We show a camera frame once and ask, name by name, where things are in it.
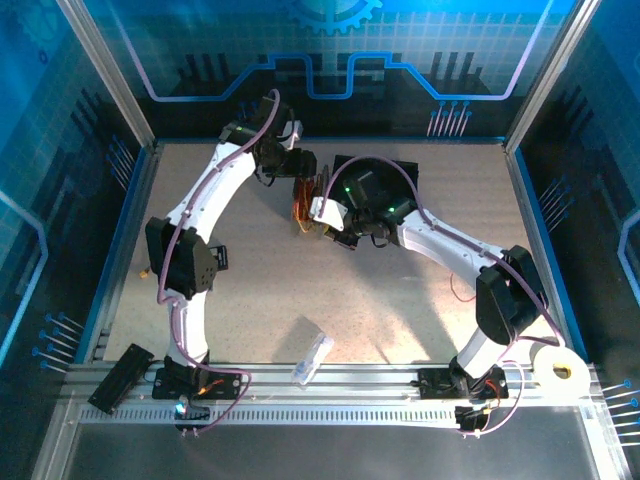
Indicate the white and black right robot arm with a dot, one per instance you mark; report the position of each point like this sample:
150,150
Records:
445,245

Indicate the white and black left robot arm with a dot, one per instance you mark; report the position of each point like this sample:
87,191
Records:
210,185

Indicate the black open box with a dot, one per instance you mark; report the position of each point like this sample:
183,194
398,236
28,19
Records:
400,172

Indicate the black package with orange parts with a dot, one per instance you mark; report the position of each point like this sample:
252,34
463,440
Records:
220,257

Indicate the clear plastic bag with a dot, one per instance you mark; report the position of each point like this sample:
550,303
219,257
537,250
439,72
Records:
312,360

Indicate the black controller with green light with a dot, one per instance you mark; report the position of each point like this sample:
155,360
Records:
192,410

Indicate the white tape roll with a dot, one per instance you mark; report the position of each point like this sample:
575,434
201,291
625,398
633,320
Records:
545,372

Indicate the black ribbed rectangular block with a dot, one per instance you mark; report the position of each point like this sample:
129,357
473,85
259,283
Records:
120,377

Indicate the aluminium rail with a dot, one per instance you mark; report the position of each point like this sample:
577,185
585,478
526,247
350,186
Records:
375,375

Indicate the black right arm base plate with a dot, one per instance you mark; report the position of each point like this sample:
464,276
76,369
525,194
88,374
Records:
432,382

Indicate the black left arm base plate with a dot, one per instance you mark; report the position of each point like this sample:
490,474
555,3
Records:
230,382

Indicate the aluminium frame post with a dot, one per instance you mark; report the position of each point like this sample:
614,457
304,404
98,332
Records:
110,75
550,75

